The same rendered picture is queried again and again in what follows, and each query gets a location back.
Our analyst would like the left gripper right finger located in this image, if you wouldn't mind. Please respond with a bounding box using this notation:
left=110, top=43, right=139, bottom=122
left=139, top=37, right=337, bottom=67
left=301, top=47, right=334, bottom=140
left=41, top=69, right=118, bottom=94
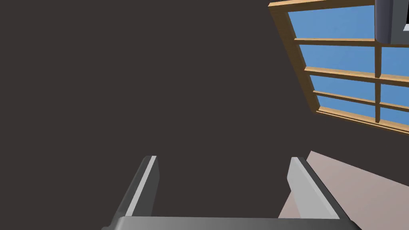
left=286, top=156, right=350, bottom=220

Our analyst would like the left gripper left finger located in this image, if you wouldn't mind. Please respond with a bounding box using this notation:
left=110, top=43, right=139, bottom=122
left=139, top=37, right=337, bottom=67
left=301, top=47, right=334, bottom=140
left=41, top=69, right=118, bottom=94
left=114, top=155, right=160, bottom=218

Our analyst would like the wooden framed window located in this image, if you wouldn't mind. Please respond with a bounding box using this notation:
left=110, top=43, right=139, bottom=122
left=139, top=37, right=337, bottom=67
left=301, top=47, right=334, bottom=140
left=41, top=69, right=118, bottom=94
left=268, top=0, right=409, bottom=134

